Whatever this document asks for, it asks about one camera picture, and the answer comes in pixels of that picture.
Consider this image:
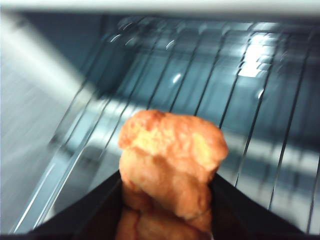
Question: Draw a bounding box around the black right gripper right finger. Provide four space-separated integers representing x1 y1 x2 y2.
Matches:
211 173 320 240

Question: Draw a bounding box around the metal wire oven rack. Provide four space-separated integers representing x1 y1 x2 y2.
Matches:
12 17 320 236

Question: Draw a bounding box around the cream Toshiba toaster oven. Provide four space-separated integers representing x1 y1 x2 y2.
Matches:
0 0 320 240

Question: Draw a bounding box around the golden bread loaf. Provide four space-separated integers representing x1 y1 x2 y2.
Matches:
115 109 229 240

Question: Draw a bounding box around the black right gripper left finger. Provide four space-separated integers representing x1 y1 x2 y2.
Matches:
0 171 123 240

